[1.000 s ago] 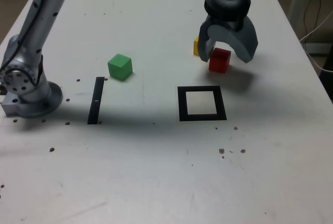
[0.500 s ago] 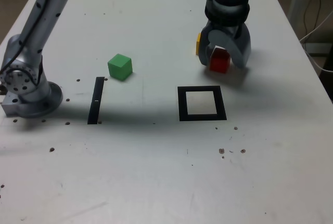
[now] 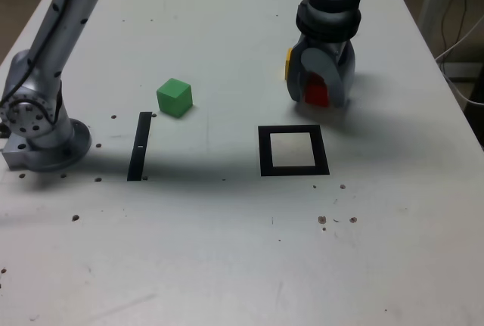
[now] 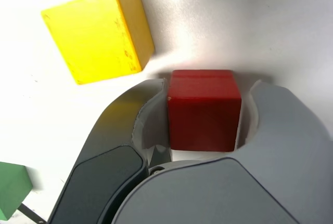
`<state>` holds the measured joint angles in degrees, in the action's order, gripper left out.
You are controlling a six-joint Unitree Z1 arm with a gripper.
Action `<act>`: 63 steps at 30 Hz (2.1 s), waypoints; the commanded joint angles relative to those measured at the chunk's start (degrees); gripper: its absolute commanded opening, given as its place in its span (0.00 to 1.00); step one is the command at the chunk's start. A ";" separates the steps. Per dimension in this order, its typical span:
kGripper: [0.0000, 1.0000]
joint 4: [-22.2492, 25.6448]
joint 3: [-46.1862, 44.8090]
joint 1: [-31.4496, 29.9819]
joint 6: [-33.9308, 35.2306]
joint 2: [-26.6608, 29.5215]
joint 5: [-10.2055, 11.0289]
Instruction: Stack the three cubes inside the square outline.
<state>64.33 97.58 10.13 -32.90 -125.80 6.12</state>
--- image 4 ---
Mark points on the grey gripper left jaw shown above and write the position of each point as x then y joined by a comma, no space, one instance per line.
104,172

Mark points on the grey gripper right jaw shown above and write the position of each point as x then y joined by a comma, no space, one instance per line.
221,195

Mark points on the red cube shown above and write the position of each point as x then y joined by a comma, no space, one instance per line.
203,112

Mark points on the green cube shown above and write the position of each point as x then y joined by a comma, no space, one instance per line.
11,187

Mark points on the yellow cube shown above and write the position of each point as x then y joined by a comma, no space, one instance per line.
91,37

